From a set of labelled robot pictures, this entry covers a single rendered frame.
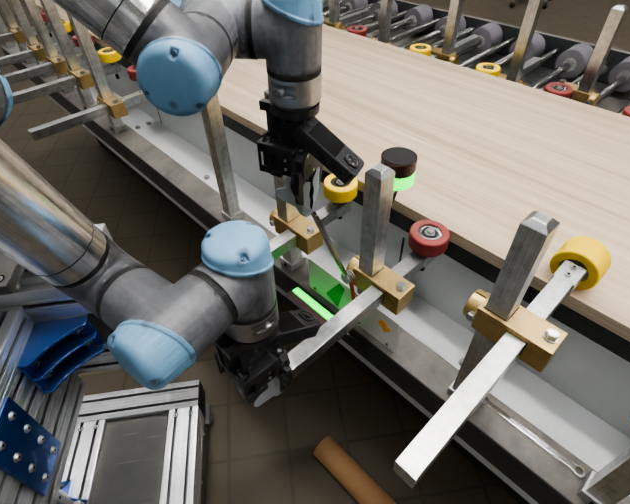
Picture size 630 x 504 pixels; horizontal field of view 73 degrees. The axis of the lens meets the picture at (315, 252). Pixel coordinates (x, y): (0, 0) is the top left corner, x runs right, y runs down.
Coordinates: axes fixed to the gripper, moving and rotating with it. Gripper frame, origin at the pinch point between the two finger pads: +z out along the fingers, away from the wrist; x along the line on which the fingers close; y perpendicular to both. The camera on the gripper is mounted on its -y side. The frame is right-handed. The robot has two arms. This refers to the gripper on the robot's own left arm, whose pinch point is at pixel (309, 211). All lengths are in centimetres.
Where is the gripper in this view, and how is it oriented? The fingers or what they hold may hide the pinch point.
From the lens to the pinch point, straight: 75.2
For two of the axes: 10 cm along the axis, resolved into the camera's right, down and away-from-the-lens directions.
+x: -4.3, 6.5, -6.3
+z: 0.0, 7.0, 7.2
